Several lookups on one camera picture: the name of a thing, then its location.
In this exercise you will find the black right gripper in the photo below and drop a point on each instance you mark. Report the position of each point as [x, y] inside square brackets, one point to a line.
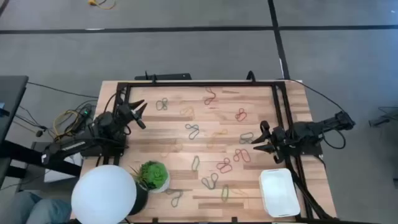
[280, 140]

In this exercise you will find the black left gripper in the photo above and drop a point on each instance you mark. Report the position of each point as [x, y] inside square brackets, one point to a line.
[127, 113]

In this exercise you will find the teal rubber band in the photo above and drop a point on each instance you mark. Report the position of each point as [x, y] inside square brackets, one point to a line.
[211, 180]
[241, 137]
[177, 197]
[162, 104]
[193, 129]

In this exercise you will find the yellow rubber band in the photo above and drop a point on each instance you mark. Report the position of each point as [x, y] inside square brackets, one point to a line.
[217, 134]
[177, 146]
[237, 191]
[186, 109]

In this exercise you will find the red rubber band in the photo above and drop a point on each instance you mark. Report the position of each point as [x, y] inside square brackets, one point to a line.
[241, 153]
[224, 165]
[211, 97]
[240, 114]

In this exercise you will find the green rubber band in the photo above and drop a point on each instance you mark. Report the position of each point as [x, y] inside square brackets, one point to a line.
[192, 164]
[222, 194]

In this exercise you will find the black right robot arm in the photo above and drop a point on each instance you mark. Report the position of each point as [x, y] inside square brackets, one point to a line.
[314, 127]

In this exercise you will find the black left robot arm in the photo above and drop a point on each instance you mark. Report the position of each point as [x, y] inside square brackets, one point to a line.
[77, 143]

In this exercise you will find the white plastic bin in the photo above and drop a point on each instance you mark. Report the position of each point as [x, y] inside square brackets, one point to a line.
[278, 193]

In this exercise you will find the succulent in patterned pot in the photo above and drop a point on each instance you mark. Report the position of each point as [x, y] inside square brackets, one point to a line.
[154, 175]

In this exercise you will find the white globe lamp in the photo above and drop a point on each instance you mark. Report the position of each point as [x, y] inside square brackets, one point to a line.
[104, 194]

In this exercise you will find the black round plug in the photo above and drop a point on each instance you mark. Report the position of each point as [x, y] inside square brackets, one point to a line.
[39, 133]

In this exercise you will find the white paper sheet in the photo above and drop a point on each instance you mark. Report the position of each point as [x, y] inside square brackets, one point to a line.
[59, 175]

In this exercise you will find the black floor stand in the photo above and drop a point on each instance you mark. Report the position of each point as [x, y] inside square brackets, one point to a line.
[384, 119]

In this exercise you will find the black desk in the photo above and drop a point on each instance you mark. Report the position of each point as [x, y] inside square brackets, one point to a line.
[12, 102]

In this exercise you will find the person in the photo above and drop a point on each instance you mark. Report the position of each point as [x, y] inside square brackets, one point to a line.
[40, 210]

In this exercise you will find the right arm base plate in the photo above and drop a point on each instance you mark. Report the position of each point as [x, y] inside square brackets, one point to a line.
[314, 149]

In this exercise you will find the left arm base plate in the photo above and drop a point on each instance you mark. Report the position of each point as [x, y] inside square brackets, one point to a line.
[93, 152]

